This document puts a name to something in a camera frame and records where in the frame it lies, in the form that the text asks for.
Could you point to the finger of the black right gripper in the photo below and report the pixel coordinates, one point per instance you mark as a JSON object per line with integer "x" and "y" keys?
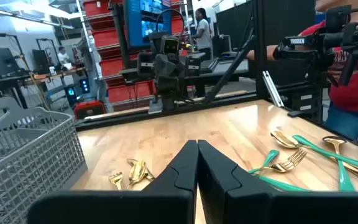
{"x": 162, "y": 70}
{"x": 176, "y": 70}

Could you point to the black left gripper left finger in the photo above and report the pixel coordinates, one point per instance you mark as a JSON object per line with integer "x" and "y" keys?
{"x": 172, "y": 202}

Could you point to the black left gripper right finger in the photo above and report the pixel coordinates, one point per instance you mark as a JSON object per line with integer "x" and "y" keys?
{"x": 228, "y": 202}

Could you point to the grey mesh cutlery basket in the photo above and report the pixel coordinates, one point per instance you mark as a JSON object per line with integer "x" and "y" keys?
{"x": 26, "y": 174}

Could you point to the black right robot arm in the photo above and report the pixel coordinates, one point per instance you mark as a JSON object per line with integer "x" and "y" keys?
{"x": 168, "y": 95}

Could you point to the blue display screen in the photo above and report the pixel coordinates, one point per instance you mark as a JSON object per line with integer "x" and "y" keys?
{"x": 135, "y": 25}

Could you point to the red storage bin rack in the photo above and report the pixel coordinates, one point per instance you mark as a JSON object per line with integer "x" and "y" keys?
{"x": 107, "y": 37}

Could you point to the grey desk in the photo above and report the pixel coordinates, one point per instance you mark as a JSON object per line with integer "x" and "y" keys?
{"x": 228, "y": 67}

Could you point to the black device blue lights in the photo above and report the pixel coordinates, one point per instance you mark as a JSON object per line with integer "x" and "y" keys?
{"x": 84, "y": 85}

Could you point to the red and black box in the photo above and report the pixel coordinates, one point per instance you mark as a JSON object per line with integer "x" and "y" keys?
{"x": 89, "y": 109}

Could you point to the aluminium profile bar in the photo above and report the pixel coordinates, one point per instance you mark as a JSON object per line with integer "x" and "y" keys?
{"x": 273, "y": 90}

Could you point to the black partition panel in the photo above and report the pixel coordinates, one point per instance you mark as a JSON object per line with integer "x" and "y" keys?
{"x": 291, "y": 31}

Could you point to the black control box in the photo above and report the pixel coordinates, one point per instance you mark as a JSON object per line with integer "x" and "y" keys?
{"x": 303, "y": 99}

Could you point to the black workstation desk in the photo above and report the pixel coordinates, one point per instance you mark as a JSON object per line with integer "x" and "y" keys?
{"x": 2, "y": 62}

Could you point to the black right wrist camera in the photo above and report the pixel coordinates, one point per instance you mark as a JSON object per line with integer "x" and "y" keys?
{"x": 170, "y": 46}

